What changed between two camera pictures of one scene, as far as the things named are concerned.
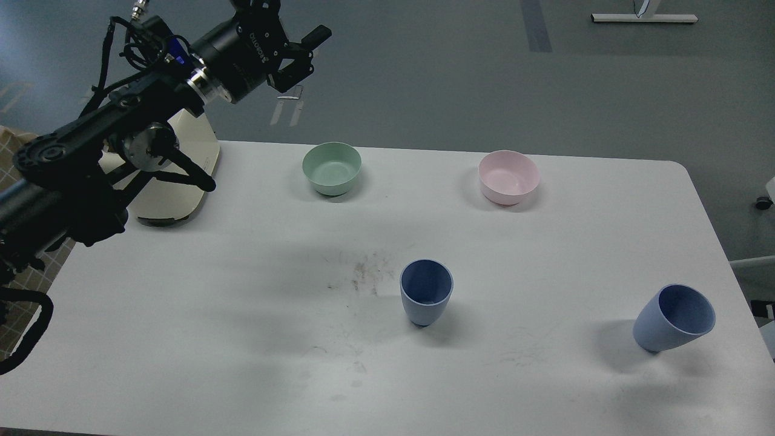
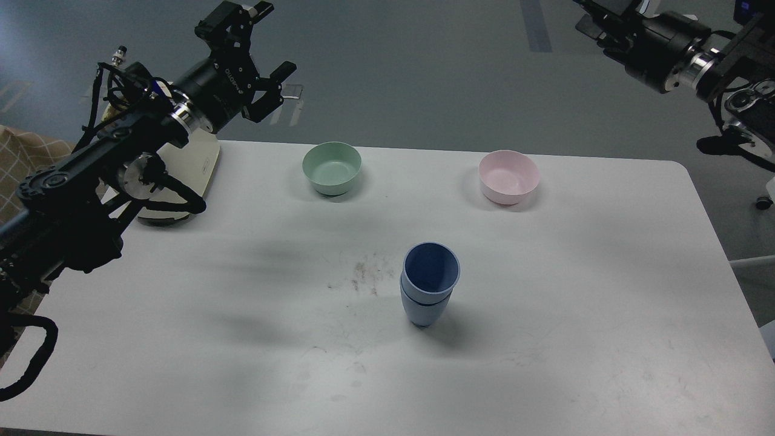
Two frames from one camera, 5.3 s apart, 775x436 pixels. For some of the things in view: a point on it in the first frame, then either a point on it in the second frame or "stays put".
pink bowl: (506, 177) stays put
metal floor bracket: (298, 107) stays put
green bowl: (332, 167) stays put
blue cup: (676, 315) -> (430, 272)
